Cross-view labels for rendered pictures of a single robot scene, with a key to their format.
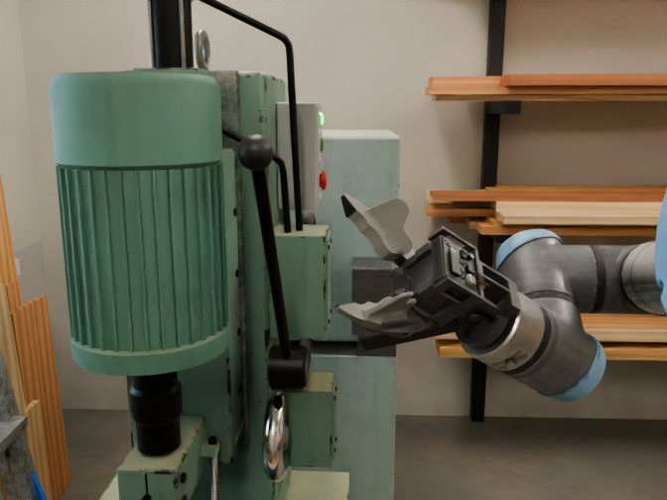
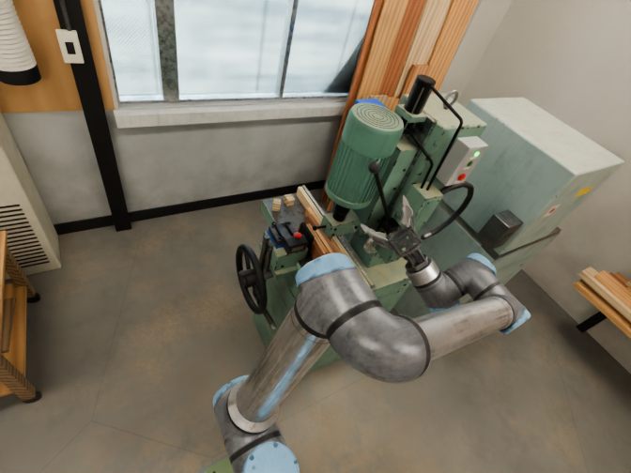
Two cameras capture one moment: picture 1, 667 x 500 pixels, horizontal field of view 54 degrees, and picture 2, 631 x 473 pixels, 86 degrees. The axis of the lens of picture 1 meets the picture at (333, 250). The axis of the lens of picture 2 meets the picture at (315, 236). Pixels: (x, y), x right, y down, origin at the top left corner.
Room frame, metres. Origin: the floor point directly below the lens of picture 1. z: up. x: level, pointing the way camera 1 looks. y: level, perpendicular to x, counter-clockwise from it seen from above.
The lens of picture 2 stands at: (-0.04, -0.47, 1.95)
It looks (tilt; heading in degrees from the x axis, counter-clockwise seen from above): 45 degrees down; 45
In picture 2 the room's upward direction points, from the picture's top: 19 degrees clockwise
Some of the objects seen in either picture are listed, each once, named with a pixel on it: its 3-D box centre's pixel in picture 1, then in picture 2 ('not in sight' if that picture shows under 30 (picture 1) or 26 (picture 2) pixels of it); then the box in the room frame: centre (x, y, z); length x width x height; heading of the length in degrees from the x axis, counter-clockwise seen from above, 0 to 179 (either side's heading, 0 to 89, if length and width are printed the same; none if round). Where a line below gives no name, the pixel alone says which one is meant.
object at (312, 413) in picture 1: (304, 418); (392, 245); (0.89, 0.04, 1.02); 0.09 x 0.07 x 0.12; 87
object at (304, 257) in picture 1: (302, 280); (419, 205); (0.92, 0.05, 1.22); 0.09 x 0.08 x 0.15; 177
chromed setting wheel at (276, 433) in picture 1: (278, 436); (377, 241); (0.84, 0.08, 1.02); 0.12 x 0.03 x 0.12; 177
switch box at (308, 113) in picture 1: (300, 155); (460, 161); (1.03, 0.05, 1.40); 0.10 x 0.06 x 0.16; 177
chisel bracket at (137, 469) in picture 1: (168, 470); (340, 224); (0.74, 0.21, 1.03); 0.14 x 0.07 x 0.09; 177
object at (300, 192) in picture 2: not in sight; (329, 235); (0.74, 0.24, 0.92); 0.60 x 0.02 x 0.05; 87
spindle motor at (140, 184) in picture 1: (145, 218); (361, 159); (0.72, 0.21, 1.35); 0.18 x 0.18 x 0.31
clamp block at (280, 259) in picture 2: not in sight; (284, 247); (0.53, 0.26, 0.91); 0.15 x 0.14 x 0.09; 87
